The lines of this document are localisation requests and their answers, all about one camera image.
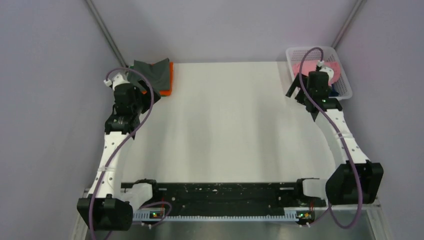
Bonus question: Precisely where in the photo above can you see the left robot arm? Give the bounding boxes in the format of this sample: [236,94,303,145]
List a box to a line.
[76,75,161,231]

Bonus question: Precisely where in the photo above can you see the orange folded t-shirt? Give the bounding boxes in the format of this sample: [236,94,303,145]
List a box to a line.
[142,58,174,97]

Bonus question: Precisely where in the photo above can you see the right aluminium frame post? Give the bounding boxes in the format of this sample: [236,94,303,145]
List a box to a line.
[331,0,367,49]

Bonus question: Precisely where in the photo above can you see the white cable duct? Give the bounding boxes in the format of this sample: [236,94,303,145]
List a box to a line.
[132,208,313,223]

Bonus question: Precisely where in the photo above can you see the pink t-shirt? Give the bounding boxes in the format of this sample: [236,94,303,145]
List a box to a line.
[292,59,342,88]

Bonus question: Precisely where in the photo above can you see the left aluminium frame post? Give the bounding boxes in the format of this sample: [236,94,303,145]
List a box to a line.
[84,0,128,67]

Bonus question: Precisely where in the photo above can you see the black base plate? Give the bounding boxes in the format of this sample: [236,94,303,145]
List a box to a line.
[137,179,327,217]

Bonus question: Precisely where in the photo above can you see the grey folded t-shirt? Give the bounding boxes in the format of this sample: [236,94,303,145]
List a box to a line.
[130,58,172,93]

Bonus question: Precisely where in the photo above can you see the blue t-shirt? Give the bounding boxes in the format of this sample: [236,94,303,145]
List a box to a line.
[329,84,340,98]

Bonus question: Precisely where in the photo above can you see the aluminium frame post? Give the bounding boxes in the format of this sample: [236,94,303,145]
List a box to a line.
[331,0,367,49]
[84,0,128,67]

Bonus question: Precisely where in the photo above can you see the white plastic basket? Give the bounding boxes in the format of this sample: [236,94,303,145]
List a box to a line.
[285,46,353,101]

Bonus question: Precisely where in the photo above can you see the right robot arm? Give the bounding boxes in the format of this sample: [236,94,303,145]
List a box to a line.
[286,71,384,205]

